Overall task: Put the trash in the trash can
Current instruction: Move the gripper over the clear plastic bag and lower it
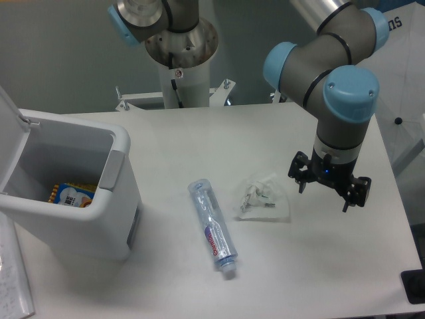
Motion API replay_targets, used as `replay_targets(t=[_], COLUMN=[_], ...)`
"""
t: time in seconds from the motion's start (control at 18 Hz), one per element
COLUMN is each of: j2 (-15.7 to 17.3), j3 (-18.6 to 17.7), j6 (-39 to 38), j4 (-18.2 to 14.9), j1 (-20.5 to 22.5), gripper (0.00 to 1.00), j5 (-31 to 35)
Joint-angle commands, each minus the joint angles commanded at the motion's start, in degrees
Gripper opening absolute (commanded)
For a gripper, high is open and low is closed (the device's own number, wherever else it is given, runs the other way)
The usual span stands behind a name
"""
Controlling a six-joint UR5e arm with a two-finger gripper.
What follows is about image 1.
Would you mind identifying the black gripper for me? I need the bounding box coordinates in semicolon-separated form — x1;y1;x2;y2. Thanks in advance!
288;149;371;213

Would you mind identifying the clear plastic bag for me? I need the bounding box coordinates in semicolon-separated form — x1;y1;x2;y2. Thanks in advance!
232;170;291;223

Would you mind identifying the clear plastic water bottle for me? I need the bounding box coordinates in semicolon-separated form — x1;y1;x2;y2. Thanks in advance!
187;179;238;280

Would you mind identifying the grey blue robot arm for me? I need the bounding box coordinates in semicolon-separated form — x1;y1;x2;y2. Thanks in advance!
108;1;389;207

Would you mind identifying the white open trash can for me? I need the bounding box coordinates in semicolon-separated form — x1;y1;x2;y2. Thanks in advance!
1;92;141;260

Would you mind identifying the black device at edge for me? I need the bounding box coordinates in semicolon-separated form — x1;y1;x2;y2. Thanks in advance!
400;269;424;304

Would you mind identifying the white umbrella with lettering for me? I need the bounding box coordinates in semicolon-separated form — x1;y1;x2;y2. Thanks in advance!
361;2;424;175

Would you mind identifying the blue yellow snack packet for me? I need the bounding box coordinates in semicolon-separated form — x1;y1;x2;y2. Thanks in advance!
48;183;97;208

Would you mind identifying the white metal mounting bracket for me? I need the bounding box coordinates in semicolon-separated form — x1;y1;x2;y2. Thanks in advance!
116;78;236;112

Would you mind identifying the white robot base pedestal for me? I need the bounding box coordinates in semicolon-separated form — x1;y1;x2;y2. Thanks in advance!
145;18;218;109

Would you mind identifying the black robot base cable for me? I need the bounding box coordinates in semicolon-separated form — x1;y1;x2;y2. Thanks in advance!
168;52;185;109

